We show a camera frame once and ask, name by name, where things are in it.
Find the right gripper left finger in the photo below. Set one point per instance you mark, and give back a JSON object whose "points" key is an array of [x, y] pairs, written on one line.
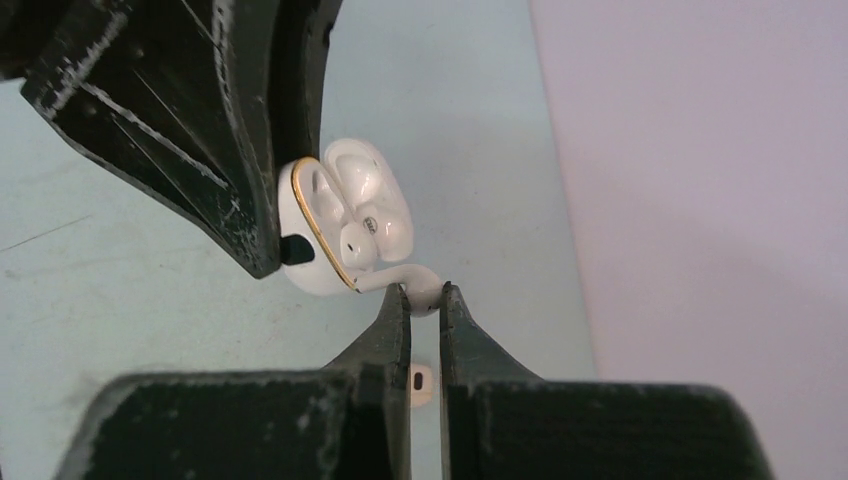
{"points": [[349, 419]]}

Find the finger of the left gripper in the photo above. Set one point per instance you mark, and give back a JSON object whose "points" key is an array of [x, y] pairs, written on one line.
{"points": [[146, 90], [299, 54]]}

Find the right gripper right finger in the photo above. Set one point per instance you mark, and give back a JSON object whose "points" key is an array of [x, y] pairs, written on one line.
{"points": [[500, 420]]}

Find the white earbud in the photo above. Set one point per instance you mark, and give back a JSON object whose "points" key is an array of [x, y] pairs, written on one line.
{"points": [[358, 249], [422, 287]]}

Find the white earbud charging case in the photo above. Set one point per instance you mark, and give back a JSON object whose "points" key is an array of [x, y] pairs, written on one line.
{"points": [[352, 182]]}

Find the beige earbud charging case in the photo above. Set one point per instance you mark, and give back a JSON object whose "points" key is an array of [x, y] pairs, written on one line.
{"points": [[421, 385]]}

